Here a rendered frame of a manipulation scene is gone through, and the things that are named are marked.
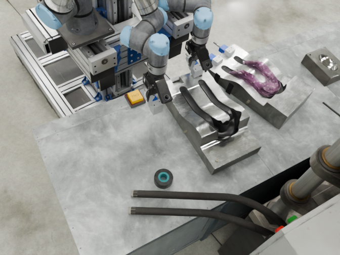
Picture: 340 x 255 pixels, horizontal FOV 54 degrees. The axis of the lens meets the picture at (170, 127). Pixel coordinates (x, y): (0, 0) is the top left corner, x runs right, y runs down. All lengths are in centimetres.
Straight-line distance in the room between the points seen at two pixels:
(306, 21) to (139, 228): 303
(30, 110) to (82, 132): 120
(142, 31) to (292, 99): 82
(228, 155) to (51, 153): 78
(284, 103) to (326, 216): 97
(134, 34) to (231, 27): 228
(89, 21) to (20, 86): 140
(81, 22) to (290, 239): 126
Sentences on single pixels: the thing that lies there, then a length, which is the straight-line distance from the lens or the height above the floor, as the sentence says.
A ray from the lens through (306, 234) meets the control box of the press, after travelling 75.
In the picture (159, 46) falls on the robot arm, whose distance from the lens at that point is 120.
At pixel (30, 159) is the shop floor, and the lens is 250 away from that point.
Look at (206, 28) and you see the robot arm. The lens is 140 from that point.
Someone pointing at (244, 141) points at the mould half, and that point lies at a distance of 155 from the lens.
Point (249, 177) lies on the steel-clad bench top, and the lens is 154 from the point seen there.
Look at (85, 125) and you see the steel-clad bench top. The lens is 160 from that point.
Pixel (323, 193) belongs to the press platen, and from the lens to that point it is 135.
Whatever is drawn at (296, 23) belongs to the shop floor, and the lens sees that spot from 381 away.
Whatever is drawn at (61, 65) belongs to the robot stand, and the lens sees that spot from 269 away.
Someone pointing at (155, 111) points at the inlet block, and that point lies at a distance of 148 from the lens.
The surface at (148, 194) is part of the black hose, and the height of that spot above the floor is 84.
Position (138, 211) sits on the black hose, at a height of 83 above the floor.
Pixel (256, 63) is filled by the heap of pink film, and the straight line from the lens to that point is 181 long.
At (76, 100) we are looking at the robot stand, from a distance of 245.
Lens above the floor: 212
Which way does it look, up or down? 56 degrees down
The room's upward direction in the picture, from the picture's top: 10 degrees clockwise
